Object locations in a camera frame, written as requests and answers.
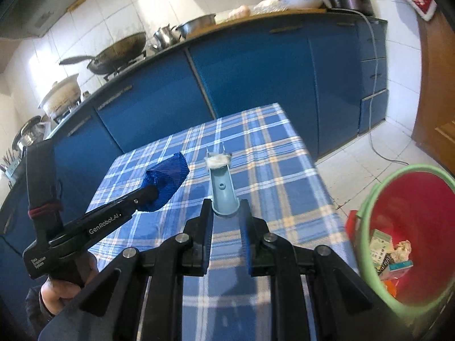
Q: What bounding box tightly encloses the teal medicine box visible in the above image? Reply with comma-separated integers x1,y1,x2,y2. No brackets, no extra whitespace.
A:
387,260,413,279

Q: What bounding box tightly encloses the green white paper packet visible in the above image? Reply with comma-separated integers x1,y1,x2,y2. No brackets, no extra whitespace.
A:
369,229,393,268

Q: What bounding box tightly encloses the cream paper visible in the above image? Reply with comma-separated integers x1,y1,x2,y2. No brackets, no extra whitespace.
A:
390,240,412,263

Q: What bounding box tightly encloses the blue cloth rag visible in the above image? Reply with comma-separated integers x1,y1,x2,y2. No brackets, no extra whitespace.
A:
137,152,189,212

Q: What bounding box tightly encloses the light blue plastic scoop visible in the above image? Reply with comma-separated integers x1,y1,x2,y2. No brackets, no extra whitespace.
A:
205,144,240,217

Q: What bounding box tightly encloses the steel wool scrubber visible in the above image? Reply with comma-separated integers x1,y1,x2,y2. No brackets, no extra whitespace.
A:
376,253,394,275

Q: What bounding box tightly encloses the white tissue piece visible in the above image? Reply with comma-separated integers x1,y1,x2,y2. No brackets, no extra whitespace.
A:
205,152,232,169

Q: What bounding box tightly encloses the blue kitchen cabinet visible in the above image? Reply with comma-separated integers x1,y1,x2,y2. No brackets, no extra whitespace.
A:
0,10,390,278

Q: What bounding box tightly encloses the person's left hand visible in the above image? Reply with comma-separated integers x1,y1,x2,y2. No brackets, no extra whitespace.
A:
40,253,99,316

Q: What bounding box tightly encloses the red plastic stool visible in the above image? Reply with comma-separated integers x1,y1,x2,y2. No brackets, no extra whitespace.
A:
345,210,358,245

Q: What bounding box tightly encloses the red bin with green rim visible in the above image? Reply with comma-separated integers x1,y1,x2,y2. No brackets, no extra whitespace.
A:
355,164,454,320

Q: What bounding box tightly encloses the steel pot on counter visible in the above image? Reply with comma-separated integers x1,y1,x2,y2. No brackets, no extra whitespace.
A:
12,115,46,152

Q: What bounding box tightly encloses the white lidded cooking pot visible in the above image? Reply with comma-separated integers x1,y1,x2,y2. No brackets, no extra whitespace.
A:
39,74,81,120

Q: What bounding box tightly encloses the blue plaid tablecloth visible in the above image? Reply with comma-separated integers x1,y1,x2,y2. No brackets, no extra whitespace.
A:
90,104,355,340

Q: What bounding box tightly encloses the black wok pan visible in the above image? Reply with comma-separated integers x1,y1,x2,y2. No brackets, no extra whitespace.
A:
59,32,146,76

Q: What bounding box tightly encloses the wooden door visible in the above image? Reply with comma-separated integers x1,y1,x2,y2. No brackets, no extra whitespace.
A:
412,11,454,172

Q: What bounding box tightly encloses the small steel kettle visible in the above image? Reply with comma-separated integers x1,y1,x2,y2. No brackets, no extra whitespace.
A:
153,25,181,50

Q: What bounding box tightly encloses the steel mixing bowl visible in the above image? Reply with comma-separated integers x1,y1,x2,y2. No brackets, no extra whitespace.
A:
175,14,216,39

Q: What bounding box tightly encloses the white ceramic bowl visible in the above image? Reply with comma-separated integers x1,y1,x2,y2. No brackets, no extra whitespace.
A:
278,0,323,9

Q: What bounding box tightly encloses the white power cable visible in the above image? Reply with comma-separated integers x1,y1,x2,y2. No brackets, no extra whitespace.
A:
330,6,410,166

